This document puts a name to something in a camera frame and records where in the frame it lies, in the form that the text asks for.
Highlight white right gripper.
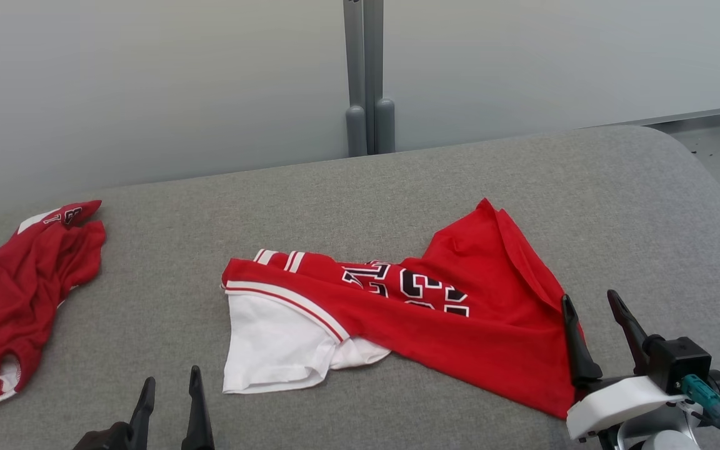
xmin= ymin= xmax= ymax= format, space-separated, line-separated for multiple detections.
xmin=561 ymin=289 xmax=686 ymax=442

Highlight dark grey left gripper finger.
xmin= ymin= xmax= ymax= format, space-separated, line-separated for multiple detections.
xmin=182 ymin=366 xmax=215 ymax=450
xmin=127 ymin=377 xmax=156 ymax=450

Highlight red white jersey shirt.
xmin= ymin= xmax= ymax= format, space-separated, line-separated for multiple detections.
xmin=221 ymin=198 xmax=586 ymax=419

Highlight red shorts with white panels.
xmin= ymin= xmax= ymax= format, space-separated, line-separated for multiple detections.
xmin=0 ymin=200 xmax=106 ymax=404

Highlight grey fabric sofa cushion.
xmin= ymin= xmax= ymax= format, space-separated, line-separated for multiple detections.
xmin=0 ymin=125 xmax=720 ymax=450

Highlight teal right cable connector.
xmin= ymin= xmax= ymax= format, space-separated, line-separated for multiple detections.
xmin=679 ymin=374 xmax=720 ymax=421

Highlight grey partition post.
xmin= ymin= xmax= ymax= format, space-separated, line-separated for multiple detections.
xmin=343 ymin=0 xmax=368 ymax=158
xmin=366 ymin=0 xmax=396 ymax=155

